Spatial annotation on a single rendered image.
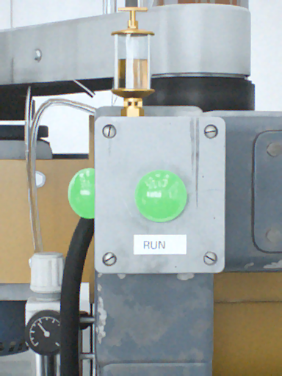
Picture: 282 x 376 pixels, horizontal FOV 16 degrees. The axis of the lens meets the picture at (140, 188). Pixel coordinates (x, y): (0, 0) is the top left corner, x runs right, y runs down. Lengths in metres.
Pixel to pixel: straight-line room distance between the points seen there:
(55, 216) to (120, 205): 0.43
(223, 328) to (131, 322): 0.32
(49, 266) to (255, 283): 0.18
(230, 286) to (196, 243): 0.31
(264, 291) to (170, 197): 0.34
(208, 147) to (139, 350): 0.14
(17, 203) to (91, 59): 0.24
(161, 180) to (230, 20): 0.22
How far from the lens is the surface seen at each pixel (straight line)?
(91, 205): 0.57
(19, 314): 1.06
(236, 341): 0.93
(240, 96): 0.74
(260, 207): 0.62
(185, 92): 0.73
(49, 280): 0.83
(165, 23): 0.74
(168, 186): 0.55
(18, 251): 0.99
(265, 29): 5.90
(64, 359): 0.65
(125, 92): 0.63
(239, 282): 0.87
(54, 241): 0.99
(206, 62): 0.73
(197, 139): 0.56
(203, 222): 0.56
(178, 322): 0.62
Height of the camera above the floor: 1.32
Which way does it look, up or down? 3 degrees down
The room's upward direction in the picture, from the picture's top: straight up
